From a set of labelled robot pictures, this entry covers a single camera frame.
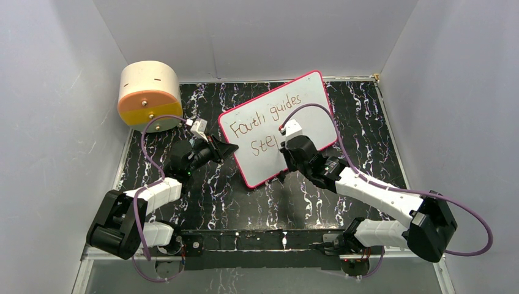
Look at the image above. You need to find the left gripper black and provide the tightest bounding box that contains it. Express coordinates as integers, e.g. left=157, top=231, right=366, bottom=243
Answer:
left=187, top=134, right=239, bottom=175

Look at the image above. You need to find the pink framed whiteboard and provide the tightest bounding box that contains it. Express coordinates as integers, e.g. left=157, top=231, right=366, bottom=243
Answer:
left=218, top=70, right=337, bottom=189

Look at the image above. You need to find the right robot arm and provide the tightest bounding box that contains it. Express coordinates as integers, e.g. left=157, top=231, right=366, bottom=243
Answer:
left=280, top=135, right=457, bottom=263

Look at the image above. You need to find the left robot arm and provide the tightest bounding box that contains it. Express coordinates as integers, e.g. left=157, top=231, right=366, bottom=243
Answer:
left=86, top=135, right=239, bottom=260

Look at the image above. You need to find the beige orange cylindrical container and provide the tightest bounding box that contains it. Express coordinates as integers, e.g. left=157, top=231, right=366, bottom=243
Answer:
left=117, top=61, right=183, bottom=132

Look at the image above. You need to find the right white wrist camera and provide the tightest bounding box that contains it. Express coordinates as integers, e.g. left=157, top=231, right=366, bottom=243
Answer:
left=279, top=119, right=303, bottom=149

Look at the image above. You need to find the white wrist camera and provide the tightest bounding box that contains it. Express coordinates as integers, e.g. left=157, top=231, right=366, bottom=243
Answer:
left=279, top=119, right=303, bottom=149
left=185, top=118, right=208, bottom=141

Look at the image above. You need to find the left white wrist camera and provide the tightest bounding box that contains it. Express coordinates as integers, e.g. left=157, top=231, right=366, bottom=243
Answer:
left=185, top=118, right=208, bottom=141

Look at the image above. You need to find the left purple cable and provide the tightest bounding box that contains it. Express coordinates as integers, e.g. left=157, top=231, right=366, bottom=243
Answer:
left=130, top=115, right=193, bottom=284

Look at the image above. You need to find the purple cable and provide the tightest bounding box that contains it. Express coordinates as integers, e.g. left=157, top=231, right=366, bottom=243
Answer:
left=278, top=103, right=494, bottom=257
left=130, top=115, right=193, bottom=284

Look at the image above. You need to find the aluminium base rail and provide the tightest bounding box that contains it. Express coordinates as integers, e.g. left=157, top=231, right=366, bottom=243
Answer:
left=81, top=229, right=447, bottom=262

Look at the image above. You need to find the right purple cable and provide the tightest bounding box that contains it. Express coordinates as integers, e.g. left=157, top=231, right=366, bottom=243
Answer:
left=278, top=103, right=494, bottom=257

